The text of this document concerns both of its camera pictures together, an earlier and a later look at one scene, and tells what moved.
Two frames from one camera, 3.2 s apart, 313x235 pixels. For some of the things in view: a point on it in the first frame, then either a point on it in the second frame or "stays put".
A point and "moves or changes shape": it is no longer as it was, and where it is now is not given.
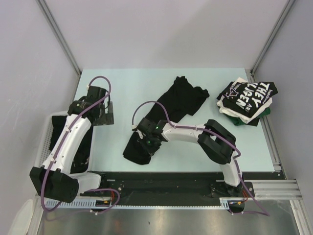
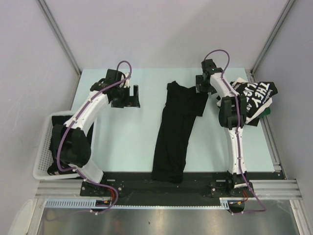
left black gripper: x=106 y=118 -> x=130 y=101
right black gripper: x=151 y=151 -> x=199 y=79
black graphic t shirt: x=182 y=99 moves or changes shape
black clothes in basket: x=79 y=157 stays put
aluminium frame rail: x=276 y=189 stays put
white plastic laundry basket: x=44 y=142 stays put
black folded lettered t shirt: x=248 y=98 stays put
